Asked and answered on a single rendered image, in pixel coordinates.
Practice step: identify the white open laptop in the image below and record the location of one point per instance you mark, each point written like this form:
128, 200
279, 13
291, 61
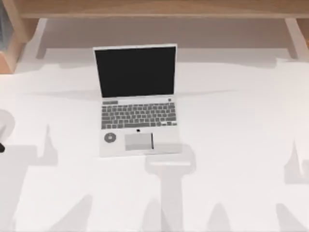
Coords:
140, 113

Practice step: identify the wooden shelf unit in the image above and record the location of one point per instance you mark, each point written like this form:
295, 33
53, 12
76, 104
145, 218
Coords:
154, 14

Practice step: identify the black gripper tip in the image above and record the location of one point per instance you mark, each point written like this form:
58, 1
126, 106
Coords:
1, 147

